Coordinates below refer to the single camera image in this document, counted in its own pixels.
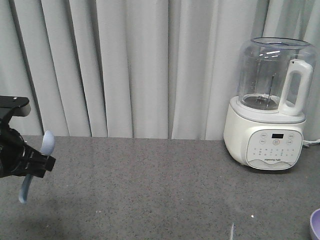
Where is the white blender power cord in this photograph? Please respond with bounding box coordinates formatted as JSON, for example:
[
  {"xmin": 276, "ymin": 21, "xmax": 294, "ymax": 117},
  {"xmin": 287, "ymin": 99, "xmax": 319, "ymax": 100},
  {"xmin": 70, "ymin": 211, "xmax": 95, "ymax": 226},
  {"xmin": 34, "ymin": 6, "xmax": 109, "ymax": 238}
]
[{"xmin": 302, "ymin": 139, "xmax": 320, "ymax": 148}]

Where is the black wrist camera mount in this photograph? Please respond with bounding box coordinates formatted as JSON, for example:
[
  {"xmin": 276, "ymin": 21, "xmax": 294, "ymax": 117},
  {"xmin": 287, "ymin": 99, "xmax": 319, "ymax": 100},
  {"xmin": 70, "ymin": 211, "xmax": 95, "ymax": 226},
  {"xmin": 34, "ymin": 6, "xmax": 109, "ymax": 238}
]
[{"xmin": 0, "ymin": 95, "xmax": 31, "ymax": 125}]

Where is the purple plastic bowl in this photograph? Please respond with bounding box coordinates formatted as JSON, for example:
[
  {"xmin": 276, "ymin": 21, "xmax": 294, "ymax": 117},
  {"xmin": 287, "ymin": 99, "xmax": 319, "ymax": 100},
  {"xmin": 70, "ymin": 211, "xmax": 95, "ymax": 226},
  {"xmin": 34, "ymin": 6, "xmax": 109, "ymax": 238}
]
[{"xmin": 309, "ymin": 208, "xmax": 320, "ymax": 240}]

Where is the grey pleated curtain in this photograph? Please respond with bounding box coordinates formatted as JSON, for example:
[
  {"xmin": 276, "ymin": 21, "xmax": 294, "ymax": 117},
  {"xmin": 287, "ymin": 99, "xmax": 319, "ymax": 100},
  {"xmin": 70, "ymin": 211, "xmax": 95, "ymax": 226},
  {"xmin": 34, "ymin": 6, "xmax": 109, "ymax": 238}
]
[{"xmin": 0, "ymin": 0, "xmax": 320, "ymax": 140}]

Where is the light blue plastic spoon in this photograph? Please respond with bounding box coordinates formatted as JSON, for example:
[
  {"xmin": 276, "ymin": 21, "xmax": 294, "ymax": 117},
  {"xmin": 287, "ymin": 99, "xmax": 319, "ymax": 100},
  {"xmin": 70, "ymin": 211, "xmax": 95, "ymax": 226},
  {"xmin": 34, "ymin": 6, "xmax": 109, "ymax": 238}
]
[{"xmin": 18, "ymin": 130, "xmax": 55, "ymax": 204}]

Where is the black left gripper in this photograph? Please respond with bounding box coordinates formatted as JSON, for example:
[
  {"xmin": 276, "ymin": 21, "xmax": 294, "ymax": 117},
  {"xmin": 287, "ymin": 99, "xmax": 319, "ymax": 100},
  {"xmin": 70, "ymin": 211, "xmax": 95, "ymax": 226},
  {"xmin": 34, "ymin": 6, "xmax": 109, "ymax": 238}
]
[{"xmin": 0, "ymin": 127, "xmax": 56, "ymax": 178}]

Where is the white blender with clear jar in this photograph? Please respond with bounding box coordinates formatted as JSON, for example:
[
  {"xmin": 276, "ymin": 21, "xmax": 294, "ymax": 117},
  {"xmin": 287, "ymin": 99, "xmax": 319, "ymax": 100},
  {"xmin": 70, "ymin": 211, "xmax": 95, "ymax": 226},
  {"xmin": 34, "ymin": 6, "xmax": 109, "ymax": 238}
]
[{"xmin": 223, "ymin": 37, "xmax": 317, "ymax": 171}]

